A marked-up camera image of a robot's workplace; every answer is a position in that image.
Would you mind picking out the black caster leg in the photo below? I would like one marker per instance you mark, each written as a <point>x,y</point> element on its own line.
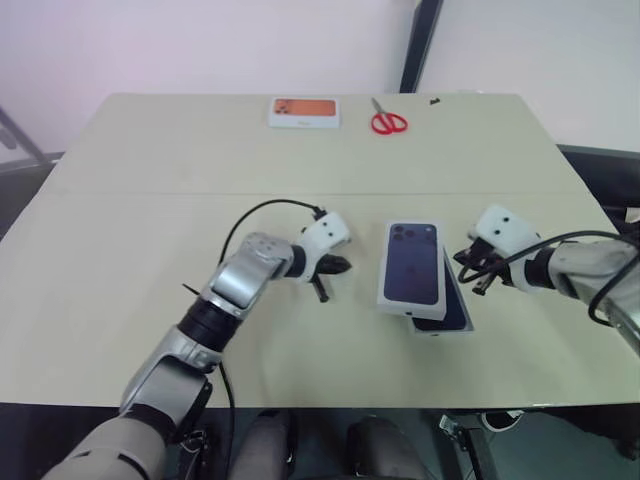
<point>622,435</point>

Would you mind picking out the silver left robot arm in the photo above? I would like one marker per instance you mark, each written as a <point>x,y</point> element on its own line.
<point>175,360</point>

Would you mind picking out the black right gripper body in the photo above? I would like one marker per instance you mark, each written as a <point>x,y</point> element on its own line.
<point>487,262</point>

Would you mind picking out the grey metal frame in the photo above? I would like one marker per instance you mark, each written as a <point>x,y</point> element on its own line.
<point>25,145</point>

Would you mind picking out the white rounded object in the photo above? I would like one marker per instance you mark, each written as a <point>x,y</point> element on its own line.
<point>502,421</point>

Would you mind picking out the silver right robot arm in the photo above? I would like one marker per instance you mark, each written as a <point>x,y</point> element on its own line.
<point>590,270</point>

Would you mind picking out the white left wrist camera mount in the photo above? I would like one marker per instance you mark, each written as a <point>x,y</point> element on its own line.
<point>325,235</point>

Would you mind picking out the dark rounded shape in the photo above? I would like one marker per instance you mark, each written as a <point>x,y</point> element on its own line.
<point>265,447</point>
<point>385,450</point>

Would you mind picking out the orange-print white phone box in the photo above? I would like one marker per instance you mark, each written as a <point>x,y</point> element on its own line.
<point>305,111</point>

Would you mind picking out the black table leg frame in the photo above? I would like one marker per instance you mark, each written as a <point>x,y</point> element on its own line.
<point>470,445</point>

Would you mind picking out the dark vertical post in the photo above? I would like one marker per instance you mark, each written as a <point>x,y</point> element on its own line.
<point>422,45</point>

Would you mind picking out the white phone box lid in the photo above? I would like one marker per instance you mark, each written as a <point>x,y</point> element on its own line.
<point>412,270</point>

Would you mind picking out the small black floor stand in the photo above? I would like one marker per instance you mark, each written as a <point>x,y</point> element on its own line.
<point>196,442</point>

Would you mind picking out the white phone box base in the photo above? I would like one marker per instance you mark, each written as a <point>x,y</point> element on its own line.
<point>467,327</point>

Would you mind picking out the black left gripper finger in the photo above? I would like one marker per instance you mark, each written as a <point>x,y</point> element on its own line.
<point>342,265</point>
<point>321,292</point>

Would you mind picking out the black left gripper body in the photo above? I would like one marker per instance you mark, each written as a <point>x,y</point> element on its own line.
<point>325,266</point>

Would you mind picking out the black furniture beside table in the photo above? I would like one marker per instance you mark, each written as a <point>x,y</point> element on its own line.
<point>605,175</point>

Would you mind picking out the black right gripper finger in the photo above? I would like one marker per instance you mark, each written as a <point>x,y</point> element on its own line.
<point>483,286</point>
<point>464,256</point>

